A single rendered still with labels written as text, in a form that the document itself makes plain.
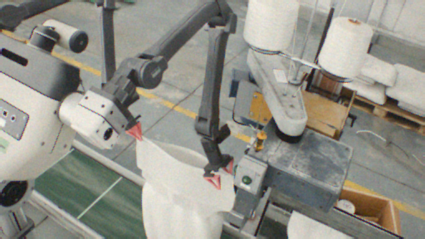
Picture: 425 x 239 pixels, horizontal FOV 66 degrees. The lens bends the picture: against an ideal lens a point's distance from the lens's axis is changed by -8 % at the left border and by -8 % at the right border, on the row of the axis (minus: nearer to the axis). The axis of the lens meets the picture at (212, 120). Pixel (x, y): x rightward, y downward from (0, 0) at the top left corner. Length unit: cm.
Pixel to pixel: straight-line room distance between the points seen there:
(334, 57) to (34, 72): 86
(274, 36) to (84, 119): 63
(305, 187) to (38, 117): 75
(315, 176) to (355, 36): 42
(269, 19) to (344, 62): 26
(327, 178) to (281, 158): 14
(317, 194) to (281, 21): 53
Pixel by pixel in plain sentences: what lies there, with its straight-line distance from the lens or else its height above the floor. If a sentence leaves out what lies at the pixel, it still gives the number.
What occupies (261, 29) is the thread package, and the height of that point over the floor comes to 160.
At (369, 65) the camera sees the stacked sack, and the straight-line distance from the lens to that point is 401.
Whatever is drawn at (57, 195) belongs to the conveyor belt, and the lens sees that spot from 218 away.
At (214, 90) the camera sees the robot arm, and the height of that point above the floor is 136.
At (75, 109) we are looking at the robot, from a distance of 89.
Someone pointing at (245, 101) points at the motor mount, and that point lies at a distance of 142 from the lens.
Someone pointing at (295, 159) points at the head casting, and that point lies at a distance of 105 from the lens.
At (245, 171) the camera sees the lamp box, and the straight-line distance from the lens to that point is 100.
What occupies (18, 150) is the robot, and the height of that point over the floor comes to 137.
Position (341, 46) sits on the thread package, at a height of 163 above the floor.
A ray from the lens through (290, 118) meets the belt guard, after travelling 107.
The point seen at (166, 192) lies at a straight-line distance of 156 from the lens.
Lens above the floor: 202
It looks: 38 degrees down
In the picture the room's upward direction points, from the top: 9 degrees clockwise
